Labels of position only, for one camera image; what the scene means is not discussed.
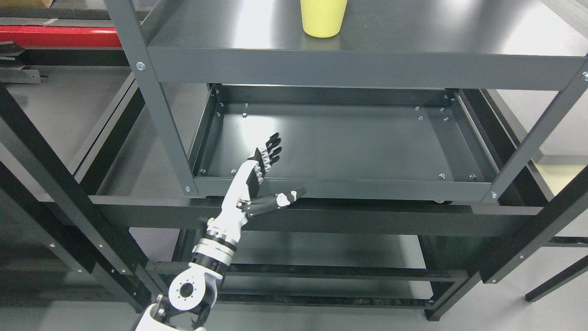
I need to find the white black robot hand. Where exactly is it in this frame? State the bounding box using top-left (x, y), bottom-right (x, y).
top-left (205, 132), bottom-right (307, 245)

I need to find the yellow plastic cup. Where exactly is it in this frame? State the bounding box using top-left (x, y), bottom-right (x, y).
top-left (300, 0), bottom-right (347, 38)

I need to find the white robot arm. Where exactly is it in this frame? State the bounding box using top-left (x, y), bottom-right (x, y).
top-left (132, 226), bottom-right (241, 331)

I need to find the grey metal shelf unit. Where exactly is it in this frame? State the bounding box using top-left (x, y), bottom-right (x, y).
top-left (106, 0), bottom-right (587, 205)

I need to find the black metal shelf rack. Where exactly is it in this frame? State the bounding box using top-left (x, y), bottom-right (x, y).
top-left (1, 55), bottom-right (587, 322)

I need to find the red metal beam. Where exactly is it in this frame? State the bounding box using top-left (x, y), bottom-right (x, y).
top-left (0, 25), bottom-right (122, 48)

